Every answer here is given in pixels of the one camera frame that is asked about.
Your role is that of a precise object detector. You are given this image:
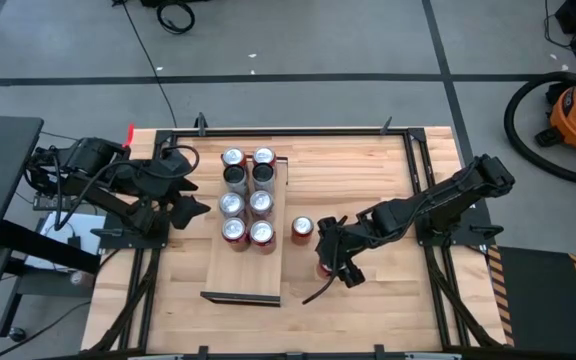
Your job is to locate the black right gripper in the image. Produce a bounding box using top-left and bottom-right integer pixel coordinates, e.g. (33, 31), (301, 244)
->
(316, 215), (374, 289)

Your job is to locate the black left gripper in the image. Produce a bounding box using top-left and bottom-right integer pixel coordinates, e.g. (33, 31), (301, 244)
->
(150, 149), (213, 231)

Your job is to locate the silver diet soda can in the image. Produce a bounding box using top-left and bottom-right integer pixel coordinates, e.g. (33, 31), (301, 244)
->
(248, 189), (275, 221)

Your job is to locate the wooden shelf with black legs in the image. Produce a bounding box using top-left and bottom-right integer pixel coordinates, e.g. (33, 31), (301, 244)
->
(200, 153), (289, 307)

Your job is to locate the white paper sheet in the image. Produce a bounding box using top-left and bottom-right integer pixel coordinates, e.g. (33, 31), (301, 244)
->
(23, 210), (107, 271)

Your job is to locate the black power strip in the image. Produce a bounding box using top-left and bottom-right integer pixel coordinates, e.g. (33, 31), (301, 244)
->
(32, 194), (72, 210)

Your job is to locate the black mat with hazard stripes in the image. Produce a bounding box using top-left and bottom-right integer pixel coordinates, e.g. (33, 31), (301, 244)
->
(487, 244), (576, 357)

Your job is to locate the black loose cable loop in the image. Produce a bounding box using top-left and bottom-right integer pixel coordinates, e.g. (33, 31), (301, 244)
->
(301, 259), (342, 306)

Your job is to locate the long black floor cable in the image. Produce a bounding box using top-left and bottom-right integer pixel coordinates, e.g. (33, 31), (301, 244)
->
(111, 0), (179, 129)

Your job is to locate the coiled black cable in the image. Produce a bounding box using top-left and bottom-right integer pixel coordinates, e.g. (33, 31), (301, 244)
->
(155, 0), (197, 35)

